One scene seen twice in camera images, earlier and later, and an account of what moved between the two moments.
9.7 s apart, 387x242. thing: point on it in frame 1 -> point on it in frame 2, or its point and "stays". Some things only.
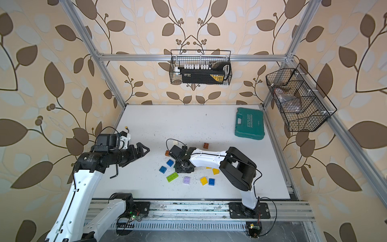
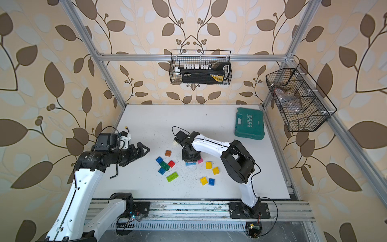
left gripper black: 134,155 stays
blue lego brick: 170,163 -> 159,160
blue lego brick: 211,181 stays
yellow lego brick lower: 204,181 stays
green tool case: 249,123 stays
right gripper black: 178,170 -> 184,157
